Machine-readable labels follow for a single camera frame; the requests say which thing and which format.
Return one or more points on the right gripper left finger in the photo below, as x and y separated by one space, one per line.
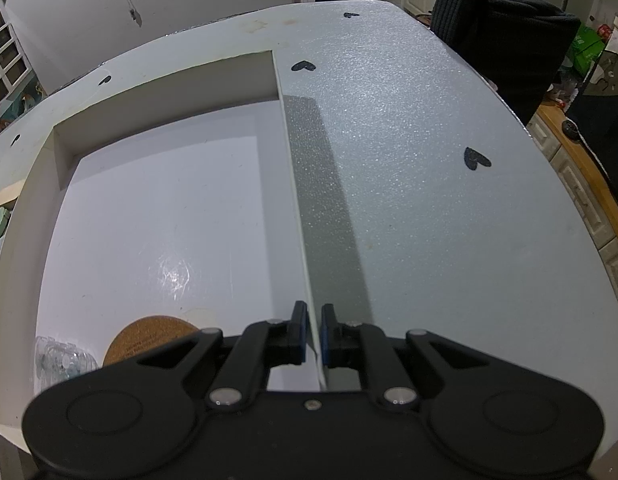
245 371

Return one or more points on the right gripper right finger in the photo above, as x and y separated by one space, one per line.
366 349

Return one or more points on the round cork coaster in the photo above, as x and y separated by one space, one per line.
146 334

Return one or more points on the white shallow tray box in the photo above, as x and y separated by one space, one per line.
173 197

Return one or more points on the clear plastic blister case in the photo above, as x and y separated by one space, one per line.
56 362

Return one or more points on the black fabric chair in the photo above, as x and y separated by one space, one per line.
518 45

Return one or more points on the white drawer shelf unit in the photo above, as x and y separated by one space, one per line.
14 66

